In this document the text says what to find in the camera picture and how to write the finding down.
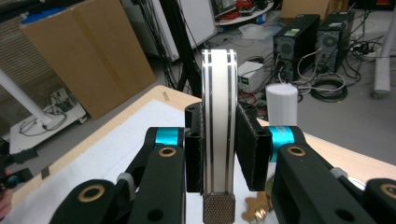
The white wall panel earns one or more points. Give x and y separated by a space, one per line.
199 21

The black metal frame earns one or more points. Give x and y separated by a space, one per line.
182 46

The beige ribbed screen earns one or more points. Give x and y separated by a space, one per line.
18 62

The clear plastic bag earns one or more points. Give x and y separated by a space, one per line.
258 31

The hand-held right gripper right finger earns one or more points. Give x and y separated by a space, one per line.
252 149

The white ceramic bowl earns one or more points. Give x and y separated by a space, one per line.
357 183

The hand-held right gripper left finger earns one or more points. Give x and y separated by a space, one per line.
194 146

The low cardboard box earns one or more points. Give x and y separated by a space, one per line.
305 8

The white power supply unit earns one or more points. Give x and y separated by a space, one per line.
250 77

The white foam mat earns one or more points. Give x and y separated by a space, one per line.
109 149

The large cardboard sheet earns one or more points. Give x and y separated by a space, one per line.
90 56

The black computer tower green label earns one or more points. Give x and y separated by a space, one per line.
294 46

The white metal stand leg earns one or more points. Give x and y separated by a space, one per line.
384 62

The beige tape strip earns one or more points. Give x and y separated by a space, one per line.
166 96

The white pole on flat base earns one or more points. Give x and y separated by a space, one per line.
28 102

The grey tape piece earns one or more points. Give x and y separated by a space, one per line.
45 172

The round white table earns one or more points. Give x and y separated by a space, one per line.
246 14

